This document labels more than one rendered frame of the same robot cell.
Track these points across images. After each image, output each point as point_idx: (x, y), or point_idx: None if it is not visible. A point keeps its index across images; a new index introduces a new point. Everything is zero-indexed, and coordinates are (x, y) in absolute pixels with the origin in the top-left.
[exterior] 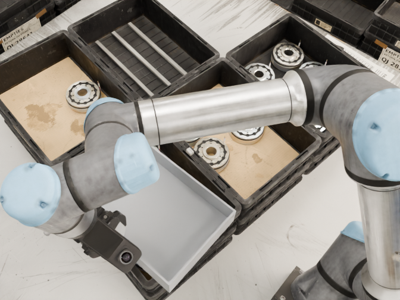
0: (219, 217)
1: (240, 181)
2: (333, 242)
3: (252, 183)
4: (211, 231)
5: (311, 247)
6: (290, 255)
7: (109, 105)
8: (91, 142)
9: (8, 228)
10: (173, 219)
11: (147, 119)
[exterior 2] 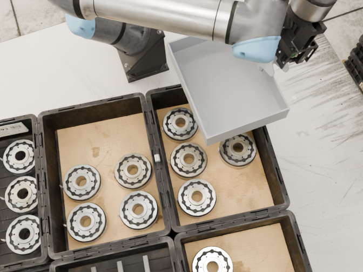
0: (177, 59)
1: (125, 138)
2: (102, 36)
3: (116, 132)
4: (189, 52)
5: (101, 91)
6: (120, 93)
7: (254, 29)
8: None
9: (335, 229)
10: (213, 72)
11: (228, 0)
